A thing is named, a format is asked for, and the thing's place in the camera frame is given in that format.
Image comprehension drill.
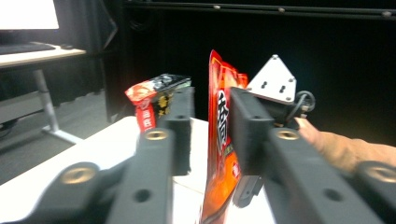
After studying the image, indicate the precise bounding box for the bright computer monitor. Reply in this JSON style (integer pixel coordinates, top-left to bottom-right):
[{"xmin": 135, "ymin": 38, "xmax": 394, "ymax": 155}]
[{"xmin": 0, "ymin": 0, "xmax": 60, "ymax": 31}]

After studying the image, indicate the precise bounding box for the red black seasoning packet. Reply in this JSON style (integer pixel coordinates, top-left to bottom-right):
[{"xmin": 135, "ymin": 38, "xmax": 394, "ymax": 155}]
[{"xmin": 124, "ymin": 73, "xmax": 192, "ymax": 134}]

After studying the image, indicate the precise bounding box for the black metal rail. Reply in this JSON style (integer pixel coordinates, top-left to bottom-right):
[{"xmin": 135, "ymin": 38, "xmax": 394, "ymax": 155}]
[{"xmin": 122, "ymin": 0, "xmax": 396, "ymax": 22}]

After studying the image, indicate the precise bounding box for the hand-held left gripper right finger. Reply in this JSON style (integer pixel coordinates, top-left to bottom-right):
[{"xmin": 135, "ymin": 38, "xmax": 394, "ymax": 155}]
[{"xmin": 228, "ymin": 86, "xmax": 276, "ymax": 176}]

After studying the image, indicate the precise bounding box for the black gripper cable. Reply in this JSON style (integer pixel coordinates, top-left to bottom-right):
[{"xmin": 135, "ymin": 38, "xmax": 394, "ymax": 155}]
[{"xmin": 285, "ymin": 90, "xmax": 317, "ymax": 123}]

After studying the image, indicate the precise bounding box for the red orange seasoning packet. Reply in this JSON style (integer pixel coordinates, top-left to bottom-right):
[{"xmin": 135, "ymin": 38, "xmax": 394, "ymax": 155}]
[{"xmin": 199, "ymin": 49, "xmax": 250, "ymax": 224}]

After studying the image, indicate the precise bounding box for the cream plastic storage box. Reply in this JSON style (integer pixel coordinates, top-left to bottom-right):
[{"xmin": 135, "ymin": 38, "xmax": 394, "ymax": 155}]
[{"xmin": 0, "ymin": 115, "xmax": 276, "ymax": 224}]

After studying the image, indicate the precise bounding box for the black keyboard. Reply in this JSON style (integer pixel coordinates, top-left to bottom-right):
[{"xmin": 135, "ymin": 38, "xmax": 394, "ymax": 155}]
[{"xmin": 0, "ymin": 41, "xmax": 58, "ymax": 56}]

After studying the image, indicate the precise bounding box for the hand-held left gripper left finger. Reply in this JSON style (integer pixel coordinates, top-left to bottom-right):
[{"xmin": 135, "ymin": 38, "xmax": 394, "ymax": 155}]
[{"xmin": 156, "ymin": 86, "xmax": 196, "ymax": 176}]

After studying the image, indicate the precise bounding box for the dark curtain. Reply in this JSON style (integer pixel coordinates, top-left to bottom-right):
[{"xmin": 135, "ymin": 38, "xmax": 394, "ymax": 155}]
[{"xmin": 52, "ymin": 0, "xmax": 132, "ymax": 122}]

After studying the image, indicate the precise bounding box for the desk with grey metal legs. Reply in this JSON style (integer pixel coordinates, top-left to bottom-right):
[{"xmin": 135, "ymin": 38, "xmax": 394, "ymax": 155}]
[{"xmin": 0, "ymin": 46, "xmax": 87, "ymax": 145}]

